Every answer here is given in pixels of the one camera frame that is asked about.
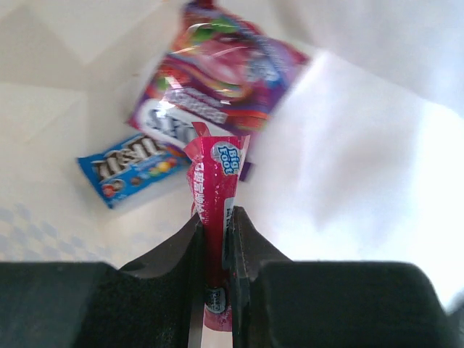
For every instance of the pink Big Foot candy bag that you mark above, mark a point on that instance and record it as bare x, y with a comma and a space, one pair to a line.
216, 165

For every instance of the blue checkered paper bag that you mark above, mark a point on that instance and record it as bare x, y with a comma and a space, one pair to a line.
363, 160

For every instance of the purple Fox's berries bag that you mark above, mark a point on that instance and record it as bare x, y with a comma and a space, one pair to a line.
221, 70

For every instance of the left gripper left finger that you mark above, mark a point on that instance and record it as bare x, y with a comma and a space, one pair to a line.
152, 301

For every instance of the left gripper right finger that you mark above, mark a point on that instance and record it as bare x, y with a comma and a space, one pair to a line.
277, 302

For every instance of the blue M&M's bag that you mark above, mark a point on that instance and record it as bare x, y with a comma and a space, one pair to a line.
130, 166

